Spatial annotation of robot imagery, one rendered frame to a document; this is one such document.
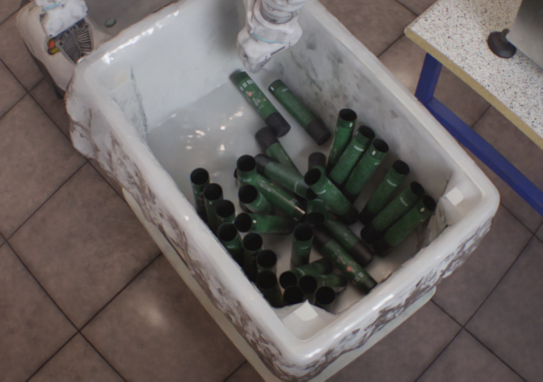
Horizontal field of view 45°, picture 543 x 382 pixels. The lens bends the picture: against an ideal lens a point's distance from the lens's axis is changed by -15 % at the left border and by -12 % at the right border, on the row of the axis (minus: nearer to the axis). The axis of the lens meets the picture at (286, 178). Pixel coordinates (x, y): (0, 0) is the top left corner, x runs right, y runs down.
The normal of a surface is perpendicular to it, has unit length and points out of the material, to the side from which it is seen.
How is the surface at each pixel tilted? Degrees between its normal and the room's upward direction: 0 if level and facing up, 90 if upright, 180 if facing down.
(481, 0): 0
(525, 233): 0
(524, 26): 90
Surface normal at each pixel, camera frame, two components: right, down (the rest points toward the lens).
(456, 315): 0.03, -0.44
